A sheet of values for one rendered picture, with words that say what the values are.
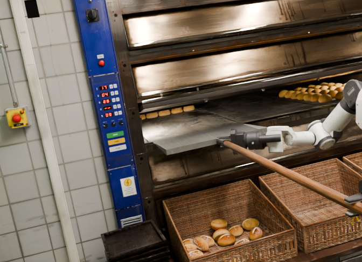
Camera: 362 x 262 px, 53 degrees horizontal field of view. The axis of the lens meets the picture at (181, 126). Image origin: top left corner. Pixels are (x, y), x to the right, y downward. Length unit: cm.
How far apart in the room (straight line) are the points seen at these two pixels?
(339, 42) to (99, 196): 171
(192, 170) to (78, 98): 75
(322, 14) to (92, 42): 135
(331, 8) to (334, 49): 25
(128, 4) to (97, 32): 23
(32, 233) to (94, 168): 47
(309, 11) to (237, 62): 53
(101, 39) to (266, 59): 95
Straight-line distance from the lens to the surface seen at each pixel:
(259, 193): 219
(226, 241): 210
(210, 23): 212
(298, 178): 123
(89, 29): 197
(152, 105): 188
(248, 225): 222
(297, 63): 233
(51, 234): 218
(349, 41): 257
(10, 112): 196
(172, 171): 212
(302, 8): 239
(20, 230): 219
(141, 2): 206
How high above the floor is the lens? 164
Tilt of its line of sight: 11 degrees down
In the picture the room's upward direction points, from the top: 9 degrees counter-clockwise
